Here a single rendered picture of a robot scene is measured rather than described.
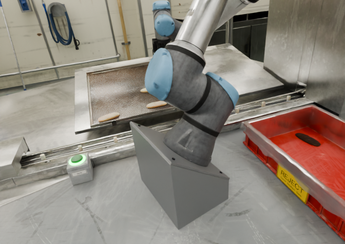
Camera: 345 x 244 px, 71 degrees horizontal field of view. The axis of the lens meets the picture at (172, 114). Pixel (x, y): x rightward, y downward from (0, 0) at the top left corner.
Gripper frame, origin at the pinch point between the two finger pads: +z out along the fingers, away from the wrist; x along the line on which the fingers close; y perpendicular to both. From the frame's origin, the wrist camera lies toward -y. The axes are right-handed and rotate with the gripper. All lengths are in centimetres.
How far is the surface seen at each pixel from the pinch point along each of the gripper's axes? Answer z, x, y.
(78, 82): 7, -22, 47
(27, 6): 30, -326, 130
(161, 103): 5.5, 14.8, 8.8
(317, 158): 5, 66, -33
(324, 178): 3, 74, -29
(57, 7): 37, -333, 90
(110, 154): 6, 39, 35
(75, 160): 0, 43, 46
